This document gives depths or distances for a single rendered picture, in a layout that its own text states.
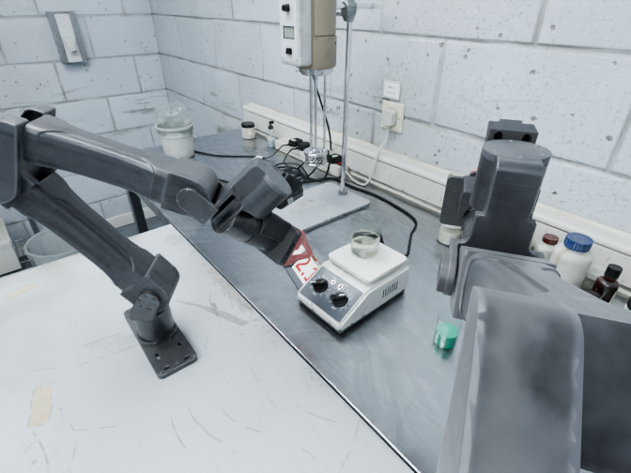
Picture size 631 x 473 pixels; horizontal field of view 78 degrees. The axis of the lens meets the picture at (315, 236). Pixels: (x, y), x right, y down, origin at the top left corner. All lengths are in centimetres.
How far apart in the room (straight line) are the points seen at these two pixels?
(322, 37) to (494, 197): 72
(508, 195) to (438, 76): 84
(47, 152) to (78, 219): 10
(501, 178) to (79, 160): 51
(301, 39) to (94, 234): 61
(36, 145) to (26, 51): 225
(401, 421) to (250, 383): 24
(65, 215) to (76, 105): 228
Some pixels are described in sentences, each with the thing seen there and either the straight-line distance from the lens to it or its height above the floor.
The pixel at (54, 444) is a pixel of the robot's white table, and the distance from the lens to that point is 72.
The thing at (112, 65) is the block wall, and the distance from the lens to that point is 293.
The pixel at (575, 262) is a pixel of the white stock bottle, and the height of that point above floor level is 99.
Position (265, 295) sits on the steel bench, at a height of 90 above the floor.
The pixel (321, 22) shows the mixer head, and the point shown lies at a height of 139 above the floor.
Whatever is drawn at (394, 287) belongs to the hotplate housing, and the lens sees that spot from 81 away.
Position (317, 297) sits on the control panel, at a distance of 77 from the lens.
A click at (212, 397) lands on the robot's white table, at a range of 68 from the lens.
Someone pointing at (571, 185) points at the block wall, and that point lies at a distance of 106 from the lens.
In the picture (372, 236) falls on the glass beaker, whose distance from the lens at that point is 76.
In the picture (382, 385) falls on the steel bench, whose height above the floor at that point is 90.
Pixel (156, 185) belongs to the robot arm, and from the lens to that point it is 57.
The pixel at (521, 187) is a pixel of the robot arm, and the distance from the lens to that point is 37.
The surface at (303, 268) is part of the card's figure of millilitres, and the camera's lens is 87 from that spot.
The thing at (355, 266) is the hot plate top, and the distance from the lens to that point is 77.
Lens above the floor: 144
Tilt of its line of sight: 32 degrees down
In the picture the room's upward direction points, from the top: straight up
